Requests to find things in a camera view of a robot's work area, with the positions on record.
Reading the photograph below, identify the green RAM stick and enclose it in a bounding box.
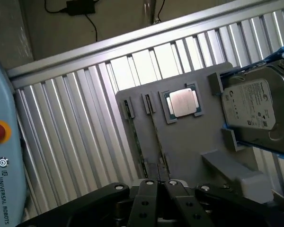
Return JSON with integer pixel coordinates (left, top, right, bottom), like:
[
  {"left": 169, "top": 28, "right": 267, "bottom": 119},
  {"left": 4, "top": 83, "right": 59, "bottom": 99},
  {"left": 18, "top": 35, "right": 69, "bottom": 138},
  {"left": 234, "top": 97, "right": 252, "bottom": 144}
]
[
  {"left": 124, "top": 99, "right": 149, "bottom": 178},
  {"left": 143, "top": 94, "right": 169, "bottom": 177}
]

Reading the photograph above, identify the grey parts rack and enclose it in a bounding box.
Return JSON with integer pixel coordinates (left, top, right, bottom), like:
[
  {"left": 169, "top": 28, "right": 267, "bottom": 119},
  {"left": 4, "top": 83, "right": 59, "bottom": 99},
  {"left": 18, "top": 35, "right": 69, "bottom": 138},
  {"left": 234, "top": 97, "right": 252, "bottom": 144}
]
[{"left": 115, "top": 61, "right": 275, "bottom": 207}]

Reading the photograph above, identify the silver CPU chip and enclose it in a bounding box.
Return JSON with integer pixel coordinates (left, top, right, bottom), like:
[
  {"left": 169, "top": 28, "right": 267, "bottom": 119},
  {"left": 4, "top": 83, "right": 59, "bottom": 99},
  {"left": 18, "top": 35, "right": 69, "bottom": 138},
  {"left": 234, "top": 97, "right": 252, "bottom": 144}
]
[{"left": 165, "top": 89, "right": 201, "bottom": 118}]

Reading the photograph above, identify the silver hard disk drive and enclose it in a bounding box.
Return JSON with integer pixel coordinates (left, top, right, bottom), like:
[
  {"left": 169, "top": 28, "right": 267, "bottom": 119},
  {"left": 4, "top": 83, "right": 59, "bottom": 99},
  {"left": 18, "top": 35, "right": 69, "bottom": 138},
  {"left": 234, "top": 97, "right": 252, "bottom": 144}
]
[{"left": 222, "top": 64, "right": 284, "bottom": 154}]

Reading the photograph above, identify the light blue teach pendant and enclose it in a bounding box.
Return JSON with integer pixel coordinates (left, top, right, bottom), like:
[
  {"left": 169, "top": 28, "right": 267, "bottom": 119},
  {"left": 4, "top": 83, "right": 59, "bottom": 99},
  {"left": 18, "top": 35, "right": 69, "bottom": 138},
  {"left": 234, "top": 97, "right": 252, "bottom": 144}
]
[{"left": 0, "top": 55, "right": 29, "bottom": 227}]

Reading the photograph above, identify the metal pole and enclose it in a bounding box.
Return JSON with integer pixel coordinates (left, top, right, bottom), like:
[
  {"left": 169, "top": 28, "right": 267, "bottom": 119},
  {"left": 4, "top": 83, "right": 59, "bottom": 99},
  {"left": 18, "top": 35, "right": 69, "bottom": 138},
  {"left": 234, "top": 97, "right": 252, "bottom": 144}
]
[{"left": 143, "top": 0, "right": 162, "bottom": 25}]

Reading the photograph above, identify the black power adapter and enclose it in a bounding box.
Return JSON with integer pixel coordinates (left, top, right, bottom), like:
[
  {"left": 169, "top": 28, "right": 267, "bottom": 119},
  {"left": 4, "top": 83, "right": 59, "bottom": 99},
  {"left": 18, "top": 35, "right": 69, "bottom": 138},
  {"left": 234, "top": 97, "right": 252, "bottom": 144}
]
[{"left": 65, "top": 0, "right": 97, "bottom": 16}]

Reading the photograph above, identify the black power cable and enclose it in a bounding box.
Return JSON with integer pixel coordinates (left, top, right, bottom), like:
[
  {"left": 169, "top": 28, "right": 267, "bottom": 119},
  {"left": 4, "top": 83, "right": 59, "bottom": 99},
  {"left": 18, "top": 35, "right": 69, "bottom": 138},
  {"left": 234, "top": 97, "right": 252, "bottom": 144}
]
[{"left": 44, "top": 0, "right": 98, "bottom": 42}]

